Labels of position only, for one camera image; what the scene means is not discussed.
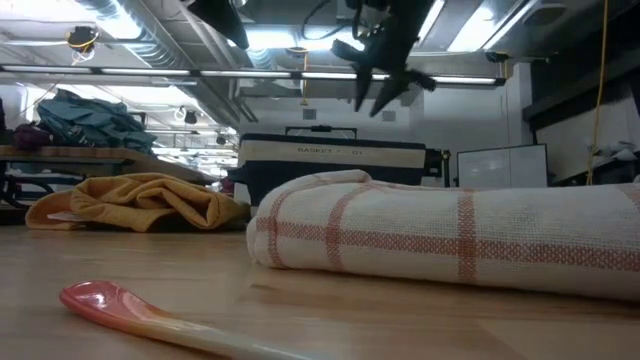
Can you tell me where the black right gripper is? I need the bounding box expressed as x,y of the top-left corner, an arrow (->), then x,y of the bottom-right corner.
330,0 -> 437,118

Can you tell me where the blue fabric basket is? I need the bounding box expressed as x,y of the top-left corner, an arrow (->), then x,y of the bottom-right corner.
228,132 -> 444,207

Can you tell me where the white checked towel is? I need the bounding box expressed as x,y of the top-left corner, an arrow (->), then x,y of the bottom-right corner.
245,168 -> 640,303

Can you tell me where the mustard yellow towel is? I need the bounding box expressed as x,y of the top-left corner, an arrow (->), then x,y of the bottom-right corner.
24,172 -> 251,234

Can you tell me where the LED light bar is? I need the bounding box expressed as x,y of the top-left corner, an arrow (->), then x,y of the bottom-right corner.
99,67 -> 192,77
199,69 -> 292,79
299,71 -> 391,81
0,64 -> 94,75
432,75 -> 497,85

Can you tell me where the black equipment cart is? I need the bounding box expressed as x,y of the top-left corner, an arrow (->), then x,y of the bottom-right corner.
424,148 -> 453,187

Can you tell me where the white board panel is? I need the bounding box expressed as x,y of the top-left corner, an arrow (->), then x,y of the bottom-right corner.
456,143 -> 550,189

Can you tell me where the green cloth heap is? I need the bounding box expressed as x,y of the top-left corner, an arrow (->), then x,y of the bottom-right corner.
35,88 -> 159,154

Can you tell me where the wooden background table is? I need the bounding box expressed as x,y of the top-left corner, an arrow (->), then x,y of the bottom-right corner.
0,144 -> 219,185

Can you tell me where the dark purple bag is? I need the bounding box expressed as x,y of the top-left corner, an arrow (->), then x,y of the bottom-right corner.
13,122 -> 52,151

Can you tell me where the black tubular stand frame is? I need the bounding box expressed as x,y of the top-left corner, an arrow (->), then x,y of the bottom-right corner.
284,124 -> 359,140

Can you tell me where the black ceiling cable reel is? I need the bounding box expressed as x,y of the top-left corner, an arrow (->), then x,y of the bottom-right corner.
65,25 -> 101,65

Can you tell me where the yellow cable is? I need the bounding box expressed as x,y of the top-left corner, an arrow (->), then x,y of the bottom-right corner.
584,0 -> 610,186

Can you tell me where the spoon with orange handle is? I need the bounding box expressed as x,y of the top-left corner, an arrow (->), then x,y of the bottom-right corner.
58,279 -> 321,360

